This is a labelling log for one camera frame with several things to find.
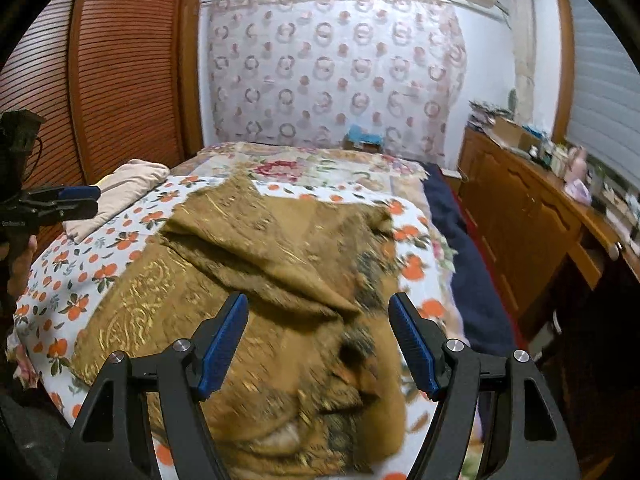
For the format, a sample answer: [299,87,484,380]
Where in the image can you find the orange print bed sheet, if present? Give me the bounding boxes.
[6,173,484,480]

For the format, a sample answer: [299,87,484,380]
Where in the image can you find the circle pattern wall curtain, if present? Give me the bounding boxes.
[207,0,468,162]

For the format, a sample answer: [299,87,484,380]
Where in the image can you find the beige folded cloth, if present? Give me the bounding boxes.
[63,159,169,243]

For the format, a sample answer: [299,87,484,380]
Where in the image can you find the floral quilt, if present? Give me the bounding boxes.
[170,142,456,272]

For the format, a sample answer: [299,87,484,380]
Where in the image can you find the pink jug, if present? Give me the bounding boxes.
[564,146,588,184]

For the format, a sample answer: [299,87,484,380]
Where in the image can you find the person's left hand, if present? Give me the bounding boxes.
[6,235,38,299]

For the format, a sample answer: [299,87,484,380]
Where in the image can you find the brown patterned scarf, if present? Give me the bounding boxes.
[70,174,406,479]

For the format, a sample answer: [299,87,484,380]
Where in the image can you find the wooden louvered wardrobe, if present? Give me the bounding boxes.
[0,0,205,256]

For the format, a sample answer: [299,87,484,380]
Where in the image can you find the blue item at headboard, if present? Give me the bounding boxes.
[343,125,384,153]

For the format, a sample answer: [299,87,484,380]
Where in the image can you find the cardboard box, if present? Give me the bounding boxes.
[488,117,540,152]

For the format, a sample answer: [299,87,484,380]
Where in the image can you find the wooden sideboard cabinet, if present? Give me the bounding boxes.
[458,129,639,338]

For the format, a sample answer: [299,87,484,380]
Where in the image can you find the navy blue blanket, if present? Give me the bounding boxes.
[422,164,515,356]

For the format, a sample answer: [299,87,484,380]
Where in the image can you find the grey window blind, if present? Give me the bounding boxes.
[566,0,640,186]

